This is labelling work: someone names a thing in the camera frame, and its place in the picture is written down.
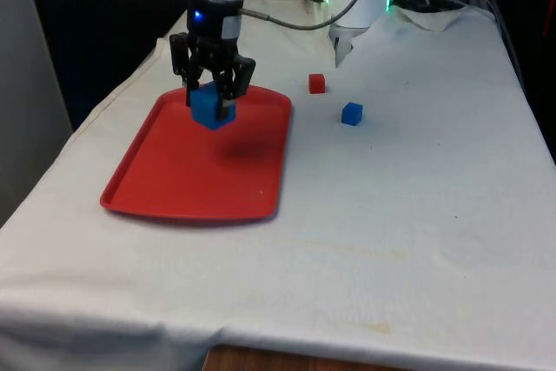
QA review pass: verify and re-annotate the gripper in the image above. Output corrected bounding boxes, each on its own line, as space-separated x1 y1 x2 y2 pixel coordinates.
169 0 257 123

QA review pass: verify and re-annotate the large blue cube block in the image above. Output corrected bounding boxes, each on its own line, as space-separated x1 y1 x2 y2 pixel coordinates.
189 81 238 131

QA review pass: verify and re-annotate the small red cube block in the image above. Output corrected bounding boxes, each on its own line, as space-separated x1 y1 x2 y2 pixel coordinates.
308 73 328 96

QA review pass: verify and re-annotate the red tray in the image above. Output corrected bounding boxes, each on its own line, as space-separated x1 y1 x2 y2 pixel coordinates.
99 83 294 227

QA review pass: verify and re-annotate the small blue cube block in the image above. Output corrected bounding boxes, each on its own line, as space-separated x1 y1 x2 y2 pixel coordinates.
340 101 365 127

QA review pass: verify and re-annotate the pale locker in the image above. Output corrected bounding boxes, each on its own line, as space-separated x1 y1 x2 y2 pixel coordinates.
0 0 74 229

